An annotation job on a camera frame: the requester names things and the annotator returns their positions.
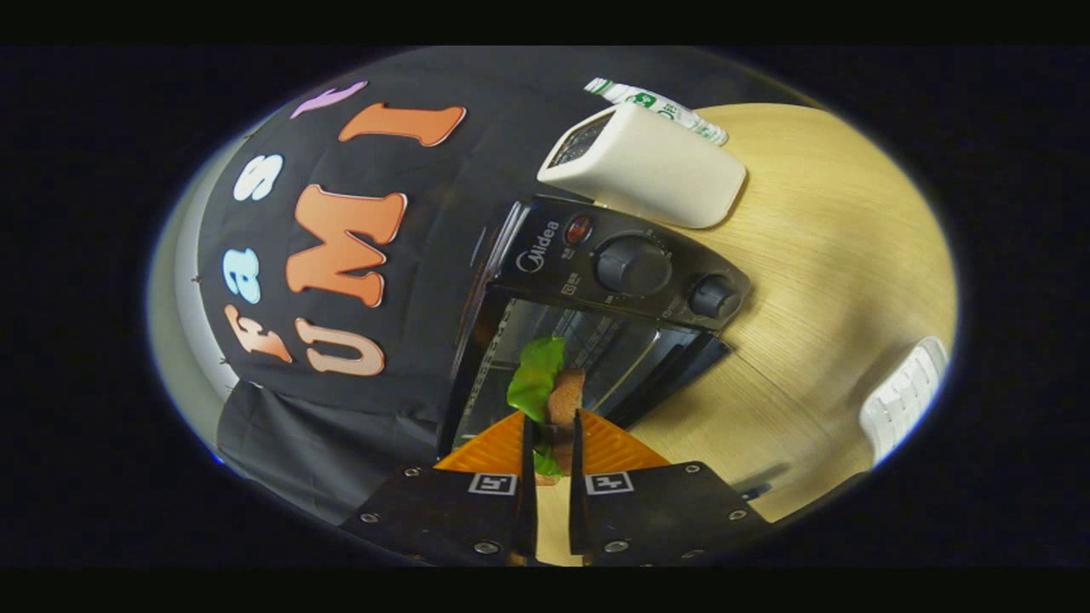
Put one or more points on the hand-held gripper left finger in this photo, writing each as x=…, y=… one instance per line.
x=529, y=511

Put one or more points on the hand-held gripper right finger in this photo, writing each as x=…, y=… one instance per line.
x=577, y=511

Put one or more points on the lettuce sandwich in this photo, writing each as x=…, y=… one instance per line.
x=535, y=375

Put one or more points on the black toaster oven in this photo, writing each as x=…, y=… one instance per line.
x=553, y=255

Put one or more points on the white pop-up toaster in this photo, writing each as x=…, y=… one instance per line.
x=656, y=170

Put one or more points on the white ribbed plate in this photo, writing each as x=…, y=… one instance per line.
x=903, y=400

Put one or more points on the plastic bottle with green label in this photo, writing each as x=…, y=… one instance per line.
x=660, y=104

